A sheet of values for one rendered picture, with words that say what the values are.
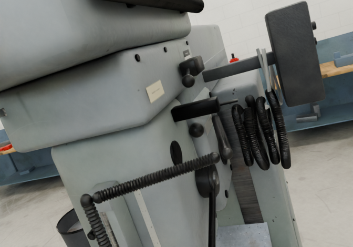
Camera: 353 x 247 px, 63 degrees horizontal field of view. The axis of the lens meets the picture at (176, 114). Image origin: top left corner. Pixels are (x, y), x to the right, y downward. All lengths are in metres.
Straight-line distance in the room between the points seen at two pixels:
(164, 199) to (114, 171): 0.09
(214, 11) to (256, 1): 0.63
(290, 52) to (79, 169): 0.47
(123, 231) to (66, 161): 0.14
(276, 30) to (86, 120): 0.42
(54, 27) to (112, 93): 0.13
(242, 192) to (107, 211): 0.59
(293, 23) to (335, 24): 4.12
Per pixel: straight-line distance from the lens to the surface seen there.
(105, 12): 0.32
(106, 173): 0.47
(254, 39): 4.65
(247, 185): 0.94
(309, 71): 0.66
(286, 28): 0.65
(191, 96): 0.60
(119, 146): 0.44
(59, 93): 0.42
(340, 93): 4.91
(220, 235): 1.05
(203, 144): 0.61
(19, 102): 0.46
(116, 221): 0.46
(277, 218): 1.01
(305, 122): 4.35
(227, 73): 0.74
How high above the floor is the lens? 1.71
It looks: 12 degrees down
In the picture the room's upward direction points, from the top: 18 degrees counter-clockwise
